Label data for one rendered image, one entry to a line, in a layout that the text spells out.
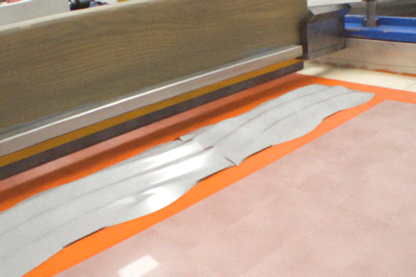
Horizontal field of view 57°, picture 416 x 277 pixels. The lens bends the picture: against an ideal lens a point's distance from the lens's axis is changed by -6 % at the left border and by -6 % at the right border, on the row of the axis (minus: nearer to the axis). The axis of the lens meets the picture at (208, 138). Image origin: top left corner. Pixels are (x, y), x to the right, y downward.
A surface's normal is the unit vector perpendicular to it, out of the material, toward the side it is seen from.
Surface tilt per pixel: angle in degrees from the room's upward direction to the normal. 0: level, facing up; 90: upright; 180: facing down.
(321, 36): 90
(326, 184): 0
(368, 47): 90
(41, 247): 26
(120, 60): 90
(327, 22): 90
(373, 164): 0
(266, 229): 0
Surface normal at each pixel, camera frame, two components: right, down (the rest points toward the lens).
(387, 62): -0.76, 0.33
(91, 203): 0.18, -0.69
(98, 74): 0.64, 0.22
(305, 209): -0.11, -0.92
